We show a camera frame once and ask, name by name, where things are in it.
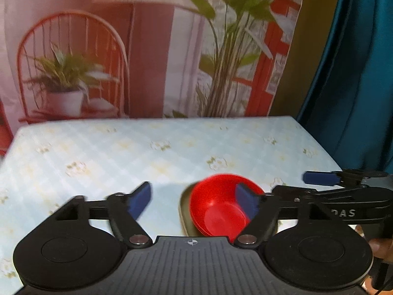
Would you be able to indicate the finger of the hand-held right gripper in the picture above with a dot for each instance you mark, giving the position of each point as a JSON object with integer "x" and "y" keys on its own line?
{"x": 319, "y": 178}
{"x": 291, "y": 194}

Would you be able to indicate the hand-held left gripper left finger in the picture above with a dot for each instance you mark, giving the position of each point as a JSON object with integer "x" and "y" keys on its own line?
{"x": 139, "y": 201}

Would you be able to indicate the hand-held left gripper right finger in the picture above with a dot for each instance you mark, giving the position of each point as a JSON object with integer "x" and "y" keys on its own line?
{"x": 245, "y": 201}

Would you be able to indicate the red plastic bowl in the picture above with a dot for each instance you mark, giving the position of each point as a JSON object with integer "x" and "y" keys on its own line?
{"x": 215, "y": 202}
{"x": 196, "y": 225}

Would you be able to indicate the person's right hand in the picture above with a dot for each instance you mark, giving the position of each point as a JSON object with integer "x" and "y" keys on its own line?
{"x": 380, "y": 249}

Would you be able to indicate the floral checked tablecloth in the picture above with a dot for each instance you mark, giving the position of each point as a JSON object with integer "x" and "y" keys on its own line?
{"x": 122, "y": 156}

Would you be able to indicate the teal curtain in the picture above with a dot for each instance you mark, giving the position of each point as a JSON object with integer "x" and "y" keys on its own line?
{"x": 353, "y": 76}

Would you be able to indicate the printed backdrop cloth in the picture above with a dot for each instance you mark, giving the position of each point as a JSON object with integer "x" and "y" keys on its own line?
{"x": 138, "y": 46}

